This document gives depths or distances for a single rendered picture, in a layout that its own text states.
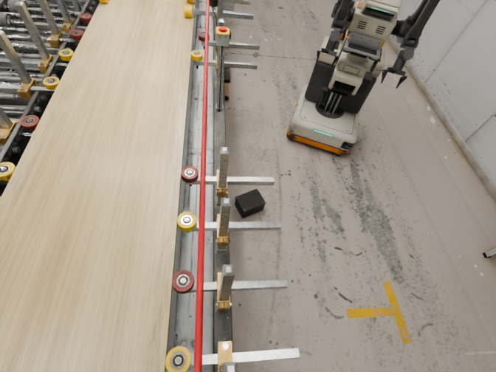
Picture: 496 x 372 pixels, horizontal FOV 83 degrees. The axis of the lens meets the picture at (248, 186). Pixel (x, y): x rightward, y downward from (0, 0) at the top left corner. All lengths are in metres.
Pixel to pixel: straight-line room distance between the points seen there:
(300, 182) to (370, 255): 0.82
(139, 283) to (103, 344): 0.21
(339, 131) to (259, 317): 1.70
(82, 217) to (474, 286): 2.68
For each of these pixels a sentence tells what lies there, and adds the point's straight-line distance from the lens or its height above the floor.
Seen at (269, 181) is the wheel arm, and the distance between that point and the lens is 1.40.
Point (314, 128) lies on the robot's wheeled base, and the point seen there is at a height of 0.26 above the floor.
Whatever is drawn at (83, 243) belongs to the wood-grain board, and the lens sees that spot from 1.26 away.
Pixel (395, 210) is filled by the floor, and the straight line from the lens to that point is 2.78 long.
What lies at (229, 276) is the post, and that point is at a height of 1.13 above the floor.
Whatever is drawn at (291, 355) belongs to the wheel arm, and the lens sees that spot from 1.16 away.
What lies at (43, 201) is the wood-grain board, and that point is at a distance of 1.42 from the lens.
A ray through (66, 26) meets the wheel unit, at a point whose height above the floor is 0.83.
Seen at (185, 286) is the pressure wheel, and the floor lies 0.91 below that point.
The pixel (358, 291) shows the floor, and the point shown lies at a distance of 2.28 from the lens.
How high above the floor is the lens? 1.97
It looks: 55 degrees down
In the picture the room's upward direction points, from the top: 12 degrees clockwise
